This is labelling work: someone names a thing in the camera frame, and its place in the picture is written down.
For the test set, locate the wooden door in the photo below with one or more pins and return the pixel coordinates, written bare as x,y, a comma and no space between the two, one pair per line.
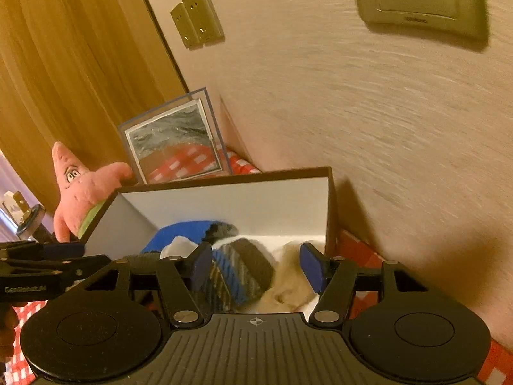
80,68

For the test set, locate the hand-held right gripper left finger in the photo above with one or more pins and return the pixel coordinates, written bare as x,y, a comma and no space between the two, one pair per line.
202,266

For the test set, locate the pink starfish plush toy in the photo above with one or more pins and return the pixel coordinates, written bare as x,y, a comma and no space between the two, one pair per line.
88,188

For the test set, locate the brown cardboard box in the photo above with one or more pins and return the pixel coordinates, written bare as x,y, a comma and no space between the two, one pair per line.
224,208

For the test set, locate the clear picture frame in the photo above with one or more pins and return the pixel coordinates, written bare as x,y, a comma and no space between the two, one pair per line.
172,148

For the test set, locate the red checkered tablecloth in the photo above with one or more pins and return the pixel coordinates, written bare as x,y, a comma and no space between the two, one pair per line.
354,248

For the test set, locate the wall socket plate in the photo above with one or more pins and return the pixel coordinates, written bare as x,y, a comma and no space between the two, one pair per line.
421,0

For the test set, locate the beige cloth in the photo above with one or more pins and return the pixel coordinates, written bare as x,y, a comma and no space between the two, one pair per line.
284,292

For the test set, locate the black grinder jar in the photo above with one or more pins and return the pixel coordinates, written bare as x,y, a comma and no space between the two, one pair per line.
34,220

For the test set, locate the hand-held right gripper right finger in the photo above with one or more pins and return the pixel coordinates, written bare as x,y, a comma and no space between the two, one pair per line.
312,266

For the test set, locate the grey striped fuzzy sock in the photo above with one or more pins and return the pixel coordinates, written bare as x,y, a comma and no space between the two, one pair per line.
256,264

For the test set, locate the blue and grey cloth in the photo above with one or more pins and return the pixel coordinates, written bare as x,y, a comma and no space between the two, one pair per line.
188,228

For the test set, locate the beige wall socket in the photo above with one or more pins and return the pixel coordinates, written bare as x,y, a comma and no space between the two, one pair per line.
204,16
180,28

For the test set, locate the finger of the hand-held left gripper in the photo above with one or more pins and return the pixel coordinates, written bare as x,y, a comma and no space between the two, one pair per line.
80,266
64,250

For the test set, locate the person's left hand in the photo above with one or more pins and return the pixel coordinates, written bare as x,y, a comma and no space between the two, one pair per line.
10,333

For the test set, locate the white cloth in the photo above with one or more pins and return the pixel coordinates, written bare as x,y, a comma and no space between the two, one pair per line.
178,246

